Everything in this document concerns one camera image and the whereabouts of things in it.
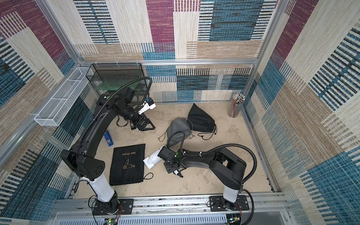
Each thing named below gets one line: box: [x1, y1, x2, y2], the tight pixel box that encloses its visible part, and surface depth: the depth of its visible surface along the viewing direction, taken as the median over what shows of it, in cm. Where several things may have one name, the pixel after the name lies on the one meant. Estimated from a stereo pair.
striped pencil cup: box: [227, 92, 246, 118], surface depth 101 cm
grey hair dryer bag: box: [165, 117, 192, 147], surface depth 101 cm
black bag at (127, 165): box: [109, 143, 146, 187], surface depth 89 cm
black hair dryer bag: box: [187, 103, 217, 133], surface depth 103 cm
